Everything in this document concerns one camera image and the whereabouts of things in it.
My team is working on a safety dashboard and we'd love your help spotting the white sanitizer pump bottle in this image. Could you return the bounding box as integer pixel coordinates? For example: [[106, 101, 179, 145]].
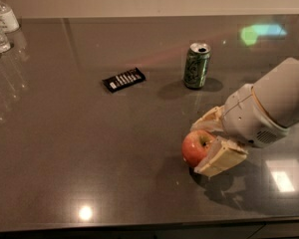
[[0, 0, 20, 33]]

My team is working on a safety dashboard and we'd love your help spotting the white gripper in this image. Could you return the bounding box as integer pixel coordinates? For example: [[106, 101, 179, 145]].
[[190, 84, 289, 177]]

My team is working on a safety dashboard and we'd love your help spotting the red apple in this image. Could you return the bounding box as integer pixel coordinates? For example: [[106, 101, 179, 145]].
[[181, 129, 215, 168]]

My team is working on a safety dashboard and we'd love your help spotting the green soda can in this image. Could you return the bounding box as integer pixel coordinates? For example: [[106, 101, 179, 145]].
[[183, 43, 211, 89]]

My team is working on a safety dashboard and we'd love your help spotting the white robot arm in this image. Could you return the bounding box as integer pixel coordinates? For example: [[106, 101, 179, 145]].
[[191, 58, 299, 177]]

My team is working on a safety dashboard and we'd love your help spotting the black snack bar wrapper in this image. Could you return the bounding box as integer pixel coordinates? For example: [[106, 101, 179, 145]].
[[103, 68, 147, 93]]

